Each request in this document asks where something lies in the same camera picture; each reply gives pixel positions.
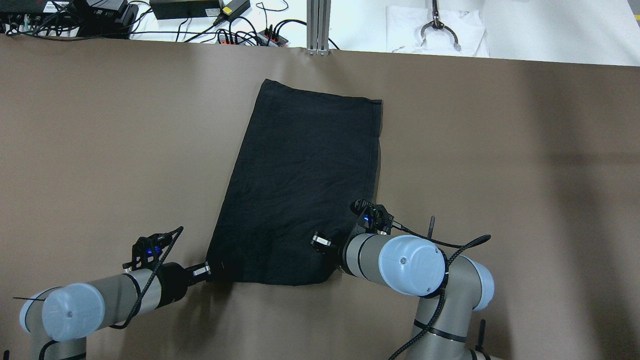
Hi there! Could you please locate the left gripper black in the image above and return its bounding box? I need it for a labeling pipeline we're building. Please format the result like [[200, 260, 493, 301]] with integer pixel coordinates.
[[160, 262, 211, 306]]

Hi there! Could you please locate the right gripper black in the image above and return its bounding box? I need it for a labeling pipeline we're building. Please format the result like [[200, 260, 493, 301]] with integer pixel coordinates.
[[310, 231, 350, 268]]

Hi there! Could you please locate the black printed t-shirt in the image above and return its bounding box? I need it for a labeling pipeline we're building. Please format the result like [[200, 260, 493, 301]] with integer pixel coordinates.
[[206, 79, 383, 286]]

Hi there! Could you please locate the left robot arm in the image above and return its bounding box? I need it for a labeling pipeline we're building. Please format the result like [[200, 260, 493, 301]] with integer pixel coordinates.
[[19, 262, 211, 360]]

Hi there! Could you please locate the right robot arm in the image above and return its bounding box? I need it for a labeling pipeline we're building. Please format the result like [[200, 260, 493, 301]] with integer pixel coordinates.
[[310, 233, 495, 360]]

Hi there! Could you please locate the power strip with plugs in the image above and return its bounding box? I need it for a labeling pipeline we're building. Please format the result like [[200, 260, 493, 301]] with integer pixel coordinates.
[[213, 29, 290, 48]]

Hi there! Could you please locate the white paper sheet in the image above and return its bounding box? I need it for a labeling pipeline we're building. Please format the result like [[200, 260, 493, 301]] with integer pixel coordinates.
[[386, 6, 490, 58]]

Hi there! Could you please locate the reacher grabber tool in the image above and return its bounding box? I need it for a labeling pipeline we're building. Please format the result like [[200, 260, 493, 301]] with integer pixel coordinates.
[[419, 0, 462, 52]]

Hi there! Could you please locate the black power adapter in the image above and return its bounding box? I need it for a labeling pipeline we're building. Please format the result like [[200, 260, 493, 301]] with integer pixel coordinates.
[[148, 0, 223, 20]]

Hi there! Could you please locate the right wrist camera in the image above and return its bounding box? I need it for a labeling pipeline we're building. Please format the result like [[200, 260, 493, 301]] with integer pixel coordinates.
[[349, 199, 394, 236]]

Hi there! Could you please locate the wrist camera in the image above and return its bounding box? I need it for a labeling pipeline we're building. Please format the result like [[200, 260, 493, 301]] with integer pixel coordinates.
[[121, 233, 173, 272], [349, 199, 394, 236]]

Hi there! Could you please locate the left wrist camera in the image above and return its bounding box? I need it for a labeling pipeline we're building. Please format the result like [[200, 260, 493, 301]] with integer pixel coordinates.
[[121, 233, 173, 272]]

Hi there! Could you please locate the aluminium frame cage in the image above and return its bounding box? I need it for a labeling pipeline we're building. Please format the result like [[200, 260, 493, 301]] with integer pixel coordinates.
[[306, 0, 332, 57]]

